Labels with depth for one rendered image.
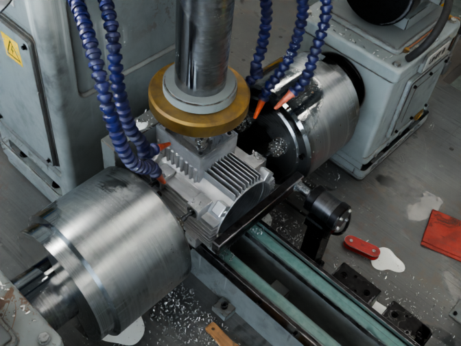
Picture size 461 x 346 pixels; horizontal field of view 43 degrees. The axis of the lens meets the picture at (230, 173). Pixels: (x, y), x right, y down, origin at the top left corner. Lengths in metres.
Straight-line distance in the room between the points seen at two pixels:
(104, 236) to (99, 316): 0.12
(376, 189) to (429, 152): 0.23
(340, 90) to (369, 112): 0.17
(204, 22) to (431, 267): 0.83
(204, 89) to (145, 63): 0.25
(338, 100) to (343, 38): 0.18
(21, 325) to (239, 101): 0.50
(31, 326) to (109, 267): 0.15
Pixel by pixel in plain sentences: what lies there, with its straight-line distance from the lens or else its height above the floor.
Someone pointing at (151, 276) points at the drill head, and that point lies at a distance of 0.98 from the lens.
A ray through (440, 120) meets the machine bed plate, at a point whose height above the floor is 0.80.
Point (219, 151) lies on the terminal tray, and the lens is 1.10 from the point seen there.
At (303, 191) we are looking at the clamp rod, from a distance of 1.21.
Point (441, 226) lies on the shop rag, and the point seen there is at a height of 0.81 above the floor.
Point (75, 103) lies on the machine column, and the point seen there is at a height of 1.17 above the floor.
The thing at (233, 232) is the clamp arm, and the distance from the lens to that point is 1.11.
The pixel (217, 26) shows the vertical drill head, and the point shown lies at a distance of 0.92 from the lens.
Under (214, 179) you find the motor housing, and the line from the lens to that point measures 1.09.
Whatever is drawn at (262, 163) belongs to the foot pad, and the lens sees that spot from 1.17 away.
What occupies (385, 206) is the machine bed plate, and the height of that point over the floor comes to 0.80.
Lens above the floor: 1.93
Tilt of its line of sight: 49 degrees down
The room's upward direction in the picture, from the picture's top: 8 degrees clockwise
